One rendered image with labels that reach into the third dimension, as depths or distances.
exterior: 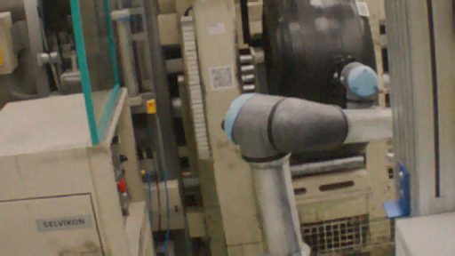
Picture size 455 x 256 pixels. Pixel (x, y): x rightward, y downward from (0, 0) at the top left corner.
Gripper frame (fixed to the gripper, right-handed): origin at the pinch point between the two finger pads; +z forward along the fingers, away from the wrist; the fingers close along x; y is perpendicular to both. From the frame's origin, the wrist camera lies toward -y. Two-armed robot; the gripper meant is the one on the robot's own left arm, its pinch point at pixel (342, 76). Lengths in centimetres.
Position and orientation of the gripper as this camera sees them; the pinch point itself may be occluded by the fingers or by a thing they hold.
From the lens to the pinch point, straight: 229.1
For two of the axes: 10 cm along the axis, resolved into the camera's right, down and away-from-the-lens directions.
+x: -9.9, 1.2, -0.5
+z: -0.7, -1.2, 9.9
